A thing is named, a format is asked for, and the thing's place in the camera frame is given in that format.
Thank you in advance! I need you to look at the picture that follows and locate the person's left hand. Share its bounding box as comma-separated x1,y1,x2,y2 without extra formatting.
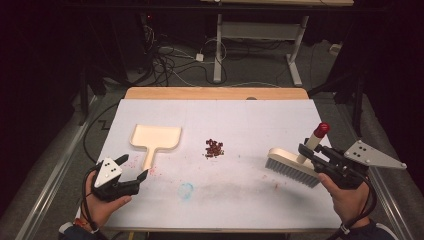
84,171,133,231

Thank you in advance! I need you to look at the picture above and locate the white metal desk frame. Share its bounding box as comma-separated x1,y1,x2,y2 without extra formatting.
212,13,310,88

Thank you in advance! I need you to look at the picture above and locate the metal floor rail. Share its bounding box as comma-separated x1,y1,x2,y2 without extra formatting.
14,95,99,240
336,99,416,240

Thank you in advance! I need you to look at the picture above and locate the left hand-held gripper cable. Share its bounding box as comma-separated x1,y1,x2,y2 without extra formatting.
80,165,101,231

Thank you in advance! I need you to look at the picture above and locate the person's right hand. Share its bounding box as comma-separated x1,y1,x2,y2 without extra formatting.
317,172,371,230

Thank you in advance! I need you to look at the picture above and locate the cream dustpan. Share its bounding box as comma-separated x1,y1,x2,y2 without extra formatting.
129,123,183,172

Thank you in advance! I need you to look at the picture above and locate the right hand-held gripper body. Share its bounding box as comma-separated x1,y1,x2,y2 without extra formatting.
314,139,408,191

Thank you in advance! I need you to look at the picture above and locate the hand-held gripper cable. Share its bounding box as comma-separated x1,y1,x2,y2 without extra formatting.
80,165,101,231
333,176,378,239

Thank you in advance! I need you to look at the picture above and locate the tangle of floor cables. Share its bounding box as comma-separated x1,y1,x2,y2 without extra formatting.
141,24,229,88

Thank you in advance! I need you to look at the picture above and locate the red and white wristband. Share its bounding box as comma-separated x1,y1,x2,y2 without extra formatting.
73,217,101,234

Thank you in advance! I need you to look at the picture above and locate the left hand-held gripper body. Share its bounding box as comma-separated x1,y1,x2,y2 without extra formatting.
90,157,141,203

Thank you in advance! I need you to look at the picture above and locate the white board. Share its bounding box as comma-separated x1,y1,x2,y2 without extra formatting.
75,98,344,232

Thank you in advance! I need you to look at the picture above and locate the right hand-held gripper cable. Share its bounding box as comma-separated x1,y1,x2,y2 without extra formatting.
333,176,378,239

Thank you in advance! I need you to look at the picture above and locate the small white box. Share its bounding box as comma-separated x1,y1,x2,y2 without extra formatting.
328,43,344,57

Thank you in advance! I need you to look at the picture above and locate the pile of red beans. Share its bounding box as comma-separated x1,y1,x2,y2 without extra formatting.
204,138,226,160

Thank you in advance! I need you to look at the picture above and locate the wooden table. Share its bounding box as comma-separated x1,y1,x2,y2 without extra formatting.
124,86,310,101

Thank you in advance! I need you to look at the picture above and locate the cream brush with red-tipped handle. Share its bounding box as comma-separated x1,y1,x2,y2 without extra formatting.
264,121,332,189

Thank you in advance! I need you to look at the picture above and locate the black floor cable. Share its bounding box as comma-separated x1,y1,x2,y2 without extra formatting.
82,102,120,165

